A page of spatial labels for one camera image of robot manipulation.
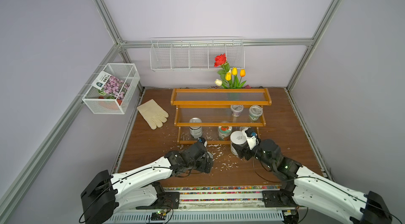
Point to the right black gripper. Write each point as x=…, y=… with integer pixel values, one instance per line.
x=240, y=150

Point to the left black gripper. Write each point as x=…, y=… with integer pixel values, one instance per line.
x=209, y=164

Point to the tall white Ideal jar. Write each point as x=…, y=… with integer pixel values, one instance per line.
x=238, y=143

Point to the orange wooden glass shelf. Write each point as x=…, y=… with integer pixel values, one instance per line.
x=213, y=107

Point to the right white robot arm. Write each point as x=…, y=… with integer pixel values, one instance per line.
x=303, y=187

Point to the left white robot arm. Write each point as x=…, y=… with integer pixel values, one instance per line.
x=140, y=188

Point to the tomato label seed jar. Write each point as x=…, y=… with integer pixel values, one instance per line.
x=224, y=132

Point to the purple flower seed packet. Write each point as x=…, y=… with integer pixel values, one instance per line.
x=110, y=87

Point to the teal glass vase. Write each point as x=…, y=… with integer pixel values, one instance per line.
x=234, y=95

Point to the cream work glove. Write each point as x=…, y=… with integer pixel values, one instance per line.
x=153, y=114

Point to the artificial flower bouquet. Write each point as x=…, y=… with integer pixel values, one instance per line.
x=229, y=78

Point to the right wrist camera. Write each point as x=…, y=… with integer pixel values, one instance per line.
x=251, y=137

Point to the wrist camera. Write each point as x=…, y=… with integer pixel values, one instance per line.
x=251, y=137
x=202, y=141

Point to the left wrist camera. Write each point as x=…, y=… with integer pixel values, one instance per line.
x=202, y=141

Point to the metal base rail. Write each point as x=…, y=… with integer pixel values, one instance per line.
x=217, y=205

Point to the long white wire basket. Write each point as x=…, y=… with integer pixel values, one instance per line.
x=195, y=54

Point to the small white wire basket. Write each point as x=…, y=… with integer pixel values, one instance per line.
x=101, y=105

